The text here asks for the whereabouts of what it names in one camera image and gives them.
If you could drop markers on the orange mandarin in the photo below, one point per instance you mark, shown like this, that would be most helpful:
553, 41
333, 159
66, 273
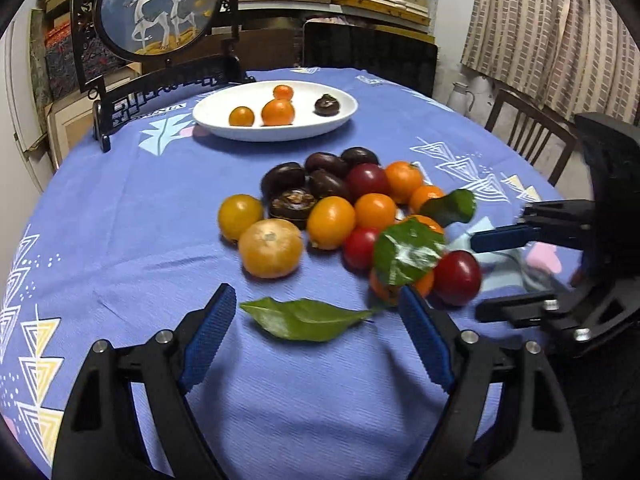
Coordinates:
240, 216
331, 222
382, 290
375, 211
426, 197
403, 180
424, 220
283, 92
277, 112
241, 116

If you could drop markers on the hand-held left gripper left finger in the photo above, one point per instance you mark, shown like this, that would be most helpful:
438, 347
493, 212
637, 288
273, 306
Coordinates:
210, 335

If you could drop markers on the leaning wooden framed panel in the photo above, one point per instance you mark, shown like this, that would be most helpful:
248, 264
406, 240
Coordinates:
67, 125

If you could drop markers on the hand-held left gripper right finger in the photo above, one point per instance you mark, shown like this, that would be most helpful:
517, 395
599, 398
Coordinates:
425, 340

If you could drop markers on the stack of patterned boxes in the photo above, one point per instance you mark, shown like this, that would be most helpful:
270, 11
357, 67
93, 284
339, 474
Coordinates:
57, 60

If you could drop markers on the white door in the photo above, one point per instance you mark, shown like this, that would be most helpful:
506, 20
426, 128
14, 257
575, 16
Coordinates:
20, 110

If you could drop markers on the white shelf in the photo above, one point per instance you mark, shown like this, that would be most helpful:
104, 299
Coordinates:
380, 16

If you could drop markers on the round deer screen black stand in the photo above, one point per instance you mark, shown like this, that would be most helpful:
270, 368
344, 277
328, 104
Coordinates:
155, 10

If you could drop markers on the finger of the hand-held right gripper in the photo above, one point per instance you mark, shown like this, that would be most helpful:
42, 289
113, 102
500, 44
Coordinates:
515, 307
500, 239

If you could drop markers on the white thermos jug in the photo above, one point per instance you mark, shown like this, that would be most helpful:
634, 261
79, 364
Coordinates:
461, 96

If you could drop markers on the brown wooden chair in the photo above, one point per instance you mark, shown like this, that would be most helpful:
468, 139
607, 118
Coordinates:
564, 159

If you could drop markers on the red plum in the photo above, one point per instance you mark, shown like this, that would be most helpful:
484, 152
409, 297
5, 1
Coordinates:
367, 180
457, 277
361, 247

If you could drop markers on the black chair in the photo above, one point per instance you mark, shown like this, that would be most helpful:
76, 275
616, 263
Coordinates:
370, 60

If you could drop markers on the green leaf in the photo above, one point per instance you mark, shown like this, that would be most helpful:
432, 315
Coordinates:
407, 250
305, 317
450, 207

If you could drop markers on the beige patterned curtain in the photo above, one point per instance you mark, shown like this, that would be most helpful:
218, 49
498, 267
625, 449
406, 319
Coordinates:
540, 20

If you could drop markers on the large pale-topped mandarin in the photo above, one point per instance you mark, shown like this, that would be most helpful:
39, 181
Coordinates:
270, 248

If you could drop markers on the dark water chestnut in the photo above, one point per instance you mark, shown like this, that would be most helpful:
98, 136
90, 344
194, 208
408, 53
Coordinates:
282, 178
325, 162
327, 185
327, 105
291, 205
359, 156

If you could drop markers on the white oval plate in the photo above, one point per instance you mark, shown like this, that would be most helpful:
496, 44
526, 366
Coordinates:
300, 127

